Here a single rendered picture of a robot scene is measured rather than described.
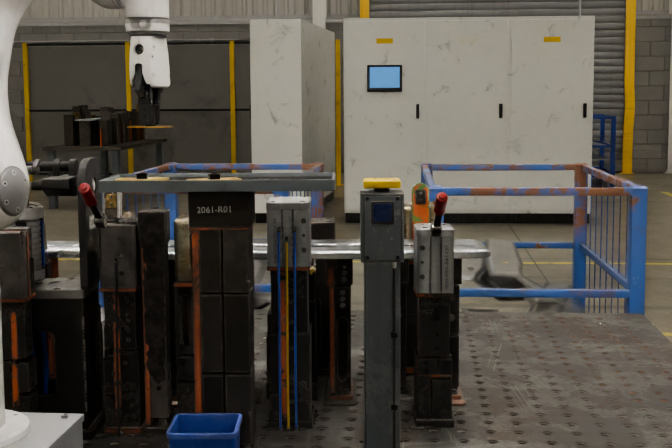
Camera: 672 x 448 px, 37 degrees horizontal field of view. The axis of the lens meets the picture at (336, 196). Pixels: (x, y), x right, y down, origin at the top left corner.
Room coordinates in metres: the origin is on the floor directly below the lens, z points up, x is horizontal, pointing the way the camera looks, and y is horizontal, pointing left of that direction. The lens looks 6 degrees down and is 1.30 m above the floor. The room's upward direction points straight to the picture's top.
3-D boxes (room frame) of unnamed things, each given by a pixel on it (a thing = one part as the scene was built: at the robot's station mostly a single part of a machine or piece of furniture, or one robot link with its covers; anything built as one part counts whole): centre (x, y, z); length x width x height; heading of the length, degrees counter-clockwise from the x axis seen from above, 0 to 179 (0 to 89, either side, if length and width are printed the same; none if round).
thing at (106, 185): (1.61, 0.19, 1.16); 0.37 x 0.14 x 0.02; 90
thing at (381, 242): (1.61, -0.07, 0.92); 0.08 x 0.08 x 0.44; 0
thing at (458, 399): (1.95, -0.22, 0.84); 0.18 x 0.06 x 0.29; 0
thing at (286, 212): (1.78, 0.09, 0.90); 0.13 x 0.10 x 0.41; 0
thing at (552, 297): (4.23, -0.78, 0.47); 1.20 x 0.80 x 0.95; 176
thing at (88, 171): (1.75, 0.51, 0.94); 0.18 x 0.13 x 0.49; 90
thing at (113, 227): (1.75, 0.38, 0.89); 0.13 x 0.11 x 0.38; 0
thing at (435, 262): (1.78, -0.18, 0.88); 0.11 x 0.10 x 0.36; 0
